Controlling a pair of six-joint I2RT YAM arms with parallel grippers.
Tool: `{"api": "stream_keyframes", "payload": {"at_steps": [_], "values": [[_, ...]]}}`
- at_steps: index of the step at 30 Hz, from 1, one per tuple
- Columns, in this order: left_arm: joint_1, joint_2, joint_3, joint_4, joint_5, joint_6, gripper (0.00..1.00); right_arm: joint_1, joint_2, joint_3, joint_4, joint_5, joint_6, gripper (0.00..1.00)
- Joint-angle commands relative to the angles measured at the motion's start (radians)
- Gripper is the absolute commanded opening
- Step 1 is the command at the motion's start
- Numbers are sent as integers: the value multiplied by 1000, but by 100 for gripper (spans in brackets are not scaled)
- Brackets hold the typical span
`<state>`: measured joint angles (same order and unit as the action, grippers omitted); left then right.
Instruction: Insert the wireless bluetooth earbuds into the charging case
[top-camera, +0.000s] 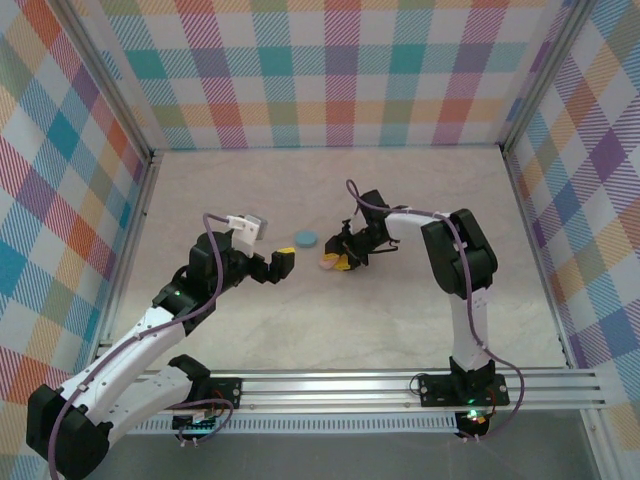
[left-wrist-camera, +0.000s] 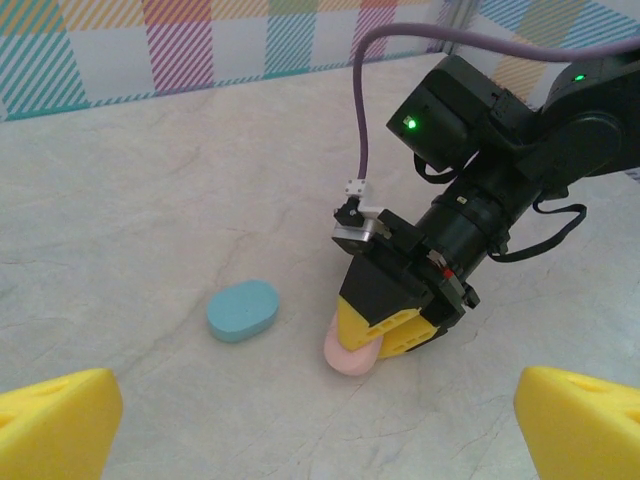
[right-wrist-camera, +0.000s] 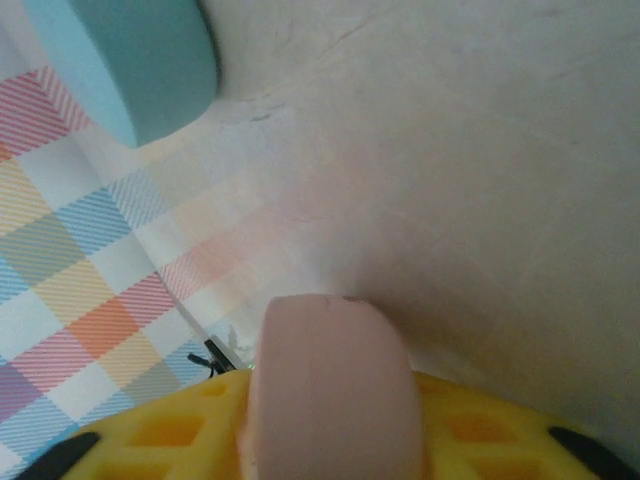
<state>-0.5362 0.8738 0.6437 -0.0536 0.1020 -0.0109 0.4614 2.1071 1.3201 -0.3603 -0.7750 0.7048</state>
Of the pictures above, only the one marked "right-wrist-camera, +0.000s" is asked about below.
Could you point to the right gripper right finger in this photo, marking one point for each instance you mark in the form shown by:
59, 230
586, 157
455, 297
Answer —
490, 440

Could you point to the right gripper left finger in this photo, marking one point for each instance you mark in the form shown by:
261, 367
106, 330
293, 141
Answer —
165, 435

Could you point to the pink earbud charging case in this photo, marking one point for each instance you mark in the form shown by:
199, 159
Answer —
330, 390

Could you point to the blue earbud charging case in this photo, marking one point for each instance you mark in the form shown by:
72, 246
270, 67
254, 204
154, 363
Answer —
140, 65

